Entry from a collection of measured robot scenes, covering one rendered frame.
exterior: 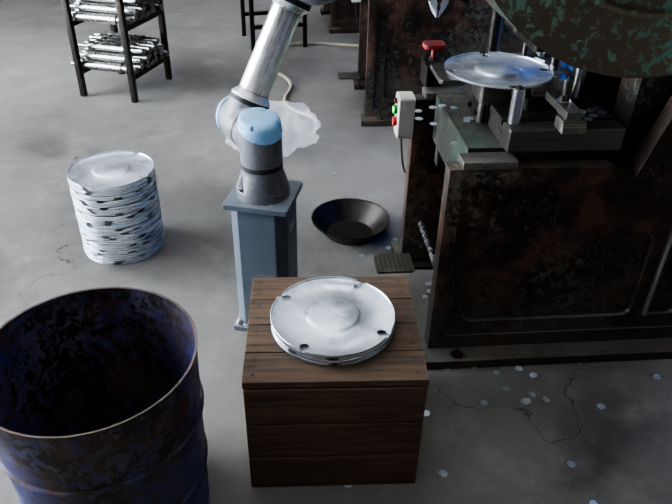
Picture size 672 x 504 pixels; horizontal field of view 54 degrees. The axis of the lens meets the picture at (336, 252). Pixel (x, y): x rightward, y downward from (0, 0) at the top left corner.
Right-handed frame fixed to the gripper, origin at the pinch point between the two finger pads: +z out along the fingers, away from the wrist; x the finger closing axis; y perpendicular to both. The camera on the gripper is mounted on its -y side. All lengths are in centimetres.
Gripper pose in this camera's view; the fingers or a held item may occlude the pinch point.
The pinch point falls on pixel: (437, 13)
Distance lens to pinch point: 214.1
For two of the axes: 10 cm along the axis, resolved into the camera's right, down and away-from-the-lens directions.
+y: -0.8, -5.6, 8.3
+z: -0.1, 8.3, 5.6
